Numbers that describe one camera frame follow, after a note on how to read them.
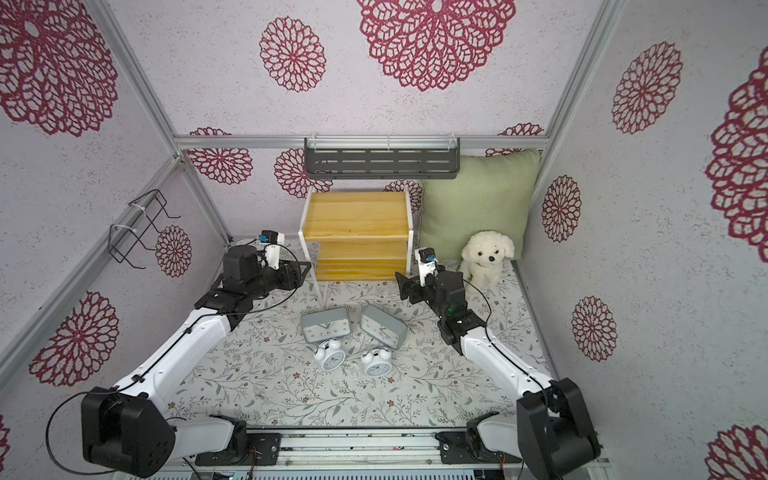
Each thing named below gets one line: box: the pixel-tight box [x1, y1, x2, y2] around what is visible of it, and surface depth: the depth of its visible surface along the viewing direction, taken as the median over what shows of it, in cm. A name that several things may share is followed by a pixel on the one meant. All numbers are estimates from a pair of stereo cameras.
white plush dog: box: [458, 230, 515, 290], surface depth 95 cm
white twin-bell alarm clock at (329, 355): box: [313, 338, 346, 372], surface depth 84 cm
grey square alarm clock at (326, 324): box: [301, 308, 351, 343], surface depth 92 cm
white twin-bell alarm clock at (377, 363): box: [360, 349, 393, 378], surface depth 83 cm
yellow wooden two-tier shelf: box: [298, 191, 413, 305], surface depth 82 cm
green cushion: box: [420, 150, 541, 262], surface depth 99 cm
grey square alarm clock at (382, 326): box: [360, 304, 408, 350], surface depth 91 cm
